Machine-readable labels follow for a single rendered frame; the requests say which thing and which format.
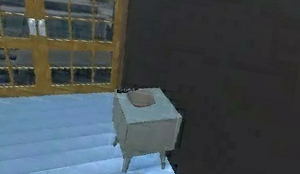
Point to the wooden lattice window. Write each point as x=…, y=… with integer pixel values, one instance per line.
x=40, y=43

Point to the small black flat object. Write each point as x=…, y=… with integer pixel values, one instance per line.
x=123, y=90

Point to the brown round bowl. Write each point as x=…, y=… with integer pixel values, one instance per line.
x=140, y=99

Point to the beige square side table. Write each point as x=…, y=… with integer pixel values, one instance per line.
x=147, y=131

